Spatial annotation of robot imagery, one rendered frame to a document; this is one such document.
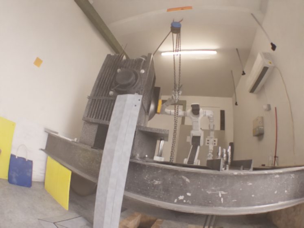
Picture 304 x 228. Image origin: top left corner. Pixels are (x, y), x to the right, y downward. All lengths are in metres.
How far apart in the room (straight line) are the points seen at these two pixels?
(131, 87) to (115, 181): 0.68
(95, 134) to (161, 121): 3.51
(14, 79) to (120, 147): 1.37
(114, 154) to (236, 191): 0.76
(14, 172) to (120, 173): 1.20
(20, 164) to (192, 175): 1.55
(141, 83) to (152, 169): 0.67
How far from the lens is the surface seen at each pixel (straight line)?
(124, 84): 1.01
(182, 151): 3.86
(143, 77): 1.09
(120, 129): 0.77
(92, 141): 1.11
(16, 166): 1.58
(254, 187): 0.90
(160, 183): 0.83
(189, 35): 2.66
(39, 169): 1.85
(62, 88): 1.93
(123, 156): 0.75
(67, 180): 1.26
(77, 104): 2.06
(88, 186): 1.57
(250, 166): 0.82
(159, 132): 0.89
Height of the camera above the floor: 0.71
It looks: 18 degrees up
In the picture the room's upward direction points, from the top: 10 degrees clockwise
